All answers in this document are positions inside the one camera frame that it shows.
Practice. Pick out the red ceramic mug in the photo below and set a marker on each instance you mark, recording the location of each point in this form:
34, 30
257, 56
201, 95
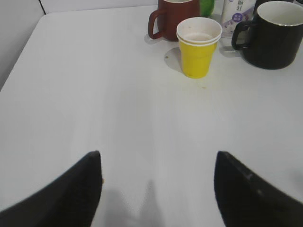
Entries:
164, 21

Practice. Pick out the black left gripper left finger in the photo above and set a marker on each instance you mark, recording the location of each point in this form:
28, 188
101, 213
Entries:
69, 201

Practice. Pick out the white milk bottle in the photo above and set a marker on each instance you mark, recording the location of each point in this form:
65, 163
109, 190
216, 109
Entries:
234, 12

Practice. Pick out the green soda bottle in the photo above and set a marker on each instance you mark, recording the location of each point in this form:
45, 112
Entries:
206, 7

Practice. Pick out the yellow paper cup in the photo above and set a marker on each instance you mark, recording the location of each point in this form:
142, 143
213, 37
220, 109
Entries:
197, 39

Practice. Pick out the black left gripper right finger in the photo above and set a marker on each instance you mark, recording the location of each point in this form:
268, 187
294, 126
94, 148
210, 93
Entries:
245, 199

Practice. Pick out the black mug front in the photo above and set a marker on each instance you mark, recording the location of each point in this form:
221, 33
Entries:
272, 38

